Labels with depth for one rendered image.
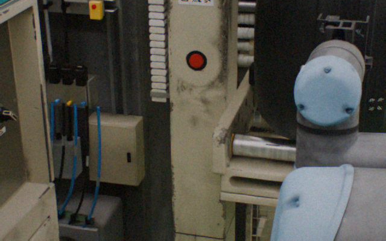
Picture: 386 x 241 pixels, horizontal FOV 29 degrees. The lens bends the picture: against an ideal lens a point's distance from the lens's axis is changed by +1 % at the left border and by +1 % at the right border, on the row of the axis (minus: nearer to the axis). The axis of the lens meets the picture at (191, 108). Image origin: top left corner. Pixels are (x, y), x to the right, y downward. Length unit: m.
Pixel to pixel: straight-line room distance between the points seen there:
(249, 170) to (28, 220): 0.46
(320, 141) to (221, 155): 0.63
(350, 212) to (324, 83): 0.37
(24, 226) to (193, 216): 0.51
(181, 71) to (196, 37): 0.09
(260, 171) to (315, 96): 0.68
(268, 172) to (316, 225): 1.02
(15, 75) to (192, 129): 0.45
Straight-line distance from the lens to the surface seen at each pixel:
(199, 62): 1.56
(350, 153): 0.92
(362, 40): 1.07
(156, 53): 1.60
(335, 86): 0.87
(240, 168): 1.54
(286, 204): 0.53
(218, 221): 1.73
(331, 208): 0.52
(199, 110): 1.61
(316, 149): 0.91
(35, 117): 1.39
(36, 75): 1.35
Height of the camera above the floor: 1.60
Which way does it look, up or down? 24 degrees down
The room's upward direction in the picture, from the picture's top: 1 degrees counter-clockwise
